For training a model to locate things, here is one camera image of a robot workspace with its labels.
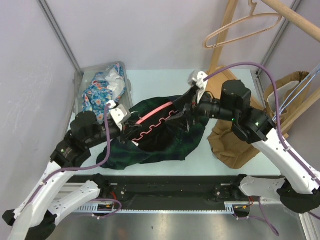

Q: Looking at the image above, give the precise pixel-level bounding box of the white slotted cable duct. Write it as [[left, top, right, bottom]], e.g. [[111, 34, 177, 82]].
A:
[[74, 201, 237, 215]]

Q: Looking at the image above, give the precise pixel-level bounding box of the dark green garment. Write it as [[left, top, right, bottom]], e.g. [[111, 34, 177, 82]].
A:
[[96, 94, 211, 171]]

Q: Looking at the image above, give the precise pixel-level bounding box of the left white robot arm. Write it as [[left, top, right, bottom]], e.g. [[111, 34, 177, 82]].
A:
[[2, 107, 131, 240]]

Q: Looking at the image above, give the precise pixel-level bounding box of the pink plastic hanger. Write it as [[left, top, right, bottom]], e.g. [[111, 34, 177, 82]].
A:
[[130, 101, 178, 144]]

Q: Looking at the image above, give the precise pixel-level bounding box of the grey plastic bin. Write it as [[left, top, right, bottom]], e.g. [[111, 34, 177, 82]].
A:
[[73, 61, 134, 115]]

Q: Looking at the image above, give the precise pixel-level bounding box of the blue floral garment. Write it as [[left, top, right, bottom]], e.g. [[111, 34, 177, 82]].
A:
[[82, 62, 127, 124]]

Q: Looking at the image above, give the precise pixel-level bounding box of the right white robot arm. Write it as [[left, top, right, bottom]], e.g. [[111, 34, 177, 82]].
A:
[[173, 80, 320, 214]]

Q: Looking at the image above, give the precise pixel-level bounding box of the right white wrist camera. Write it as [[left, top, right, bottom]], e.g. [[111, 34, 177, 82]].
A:
[[187, 70, 208, 104]]

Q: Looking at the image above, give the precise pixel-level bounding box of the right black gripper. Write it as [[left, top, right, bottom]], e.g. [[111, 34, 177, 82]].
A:
[[165, 86, 237, 132]]

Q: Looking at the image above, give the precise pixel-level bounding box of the light blue wire hanger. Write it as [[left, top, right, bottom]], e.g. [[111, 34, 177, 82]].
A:
[[276, 64, 320, 123]]

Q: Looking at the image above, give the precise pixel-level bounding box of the beige wooden hanger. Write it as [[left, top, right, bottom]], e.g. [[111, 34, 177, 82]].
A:
[[202, 0, 283, 50]]

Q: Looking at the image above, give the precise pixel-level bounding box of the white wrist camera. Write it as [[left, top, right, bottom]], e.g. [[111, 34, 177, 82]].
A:
[[187, 70, 208, 104], [107, 100, 131, 131]]

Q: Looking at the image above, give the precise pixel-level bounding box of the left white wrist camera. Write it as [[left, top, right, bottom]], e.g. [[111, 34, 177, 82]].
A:
[[107, 100, 131, 131]]

